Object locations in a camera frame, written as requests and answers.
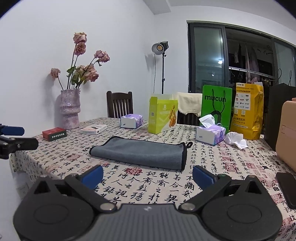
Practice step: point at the crumpled white tissue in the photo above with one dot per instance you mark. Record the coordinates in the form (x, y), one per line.
(236, 139)

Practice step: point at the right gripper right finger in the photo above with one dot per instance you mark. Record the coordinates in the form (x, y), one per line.
(233, 209)

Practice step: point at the chair draped with cream cloth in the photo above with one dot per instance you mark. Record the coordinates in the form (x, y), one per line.
(189, 108)

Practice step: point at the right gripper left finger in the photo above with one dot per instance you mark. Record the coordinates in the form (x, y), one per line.
(65, 208)

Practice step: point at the lime green carton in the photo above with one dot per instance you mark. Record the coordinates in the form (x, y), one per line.
(163, 113)

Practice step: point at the pink speckled vase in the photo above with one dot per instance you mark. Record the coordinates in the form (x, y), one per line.
(70, 108)

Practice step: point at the black paper bag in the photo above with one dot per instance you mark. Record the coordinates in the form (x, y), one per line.
(278, 95)

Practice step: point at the beige plastic case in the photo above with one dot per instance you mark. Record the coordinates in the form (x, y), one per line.
(285, 145)

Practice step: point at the purple and grey towel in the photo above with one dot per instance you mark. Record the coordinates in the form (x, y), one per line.
(143, 153)

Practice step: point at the yellow plastic bag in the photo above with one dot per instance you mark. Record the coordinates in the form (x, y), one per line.
(248, 110)

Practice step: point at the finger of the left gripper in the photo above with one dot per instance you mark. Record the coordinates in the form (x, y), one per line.
(11, 145)
(11, 130)

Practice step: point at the right purple tissue box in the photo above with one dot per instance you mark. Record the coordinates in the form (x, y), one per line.
(209, 132)

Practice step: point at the black smartphone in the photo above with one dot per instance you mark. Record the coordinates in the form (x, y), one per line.
(286, 182)

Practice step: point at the white flat box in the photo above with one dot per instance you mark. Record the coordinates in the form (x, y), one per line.
(94, 129)

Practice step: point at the purple tissue box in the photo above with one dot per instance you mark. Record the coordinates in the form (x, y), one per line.
(132, 121)
(209, 132)

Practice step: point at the left purple tissue box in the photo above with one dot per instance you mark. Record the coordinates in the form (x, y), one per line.
(132, 121)

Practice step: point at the dark wooden chair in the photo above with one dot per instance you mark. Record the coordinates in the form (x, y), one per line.
(119, 104)

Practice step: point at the red and green box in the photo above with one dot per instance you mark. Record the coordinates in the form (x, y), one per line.
(54, 134)

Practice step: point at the dark framed glass door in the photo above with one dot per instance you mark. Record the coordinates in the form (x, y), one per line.
(224, 54)

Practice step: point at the dried pink roses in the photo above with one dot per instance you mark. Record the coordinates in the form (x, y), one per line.
(78, 75)

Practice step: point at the calligraphy print tablecloth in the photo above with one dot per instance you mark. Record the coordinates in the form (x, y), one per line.
(127, 183)

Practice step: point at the green mucun paper bag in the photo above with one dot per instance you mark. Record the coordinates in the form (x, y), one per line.
(217, 101)

